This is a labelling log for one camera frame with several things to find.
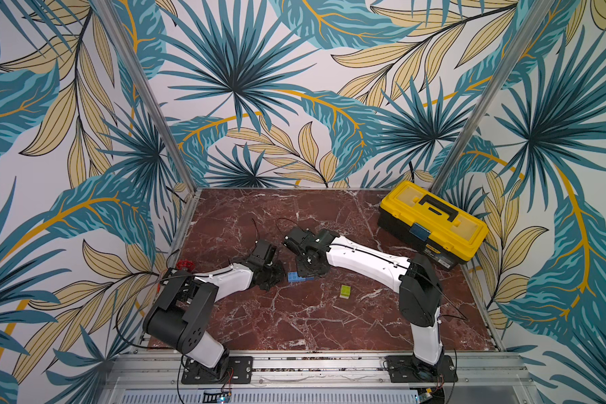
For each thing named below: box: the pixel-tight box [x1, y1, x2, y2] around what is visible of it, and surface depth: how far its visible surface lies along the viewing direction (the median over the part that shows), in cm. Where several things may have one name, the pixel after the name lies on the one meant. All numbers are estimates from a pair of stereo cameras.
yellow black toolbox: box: [377, 180, 490, 271], surface depth 92 cm
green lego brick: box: [339, 284, 351, 299], surface depth 88 cm
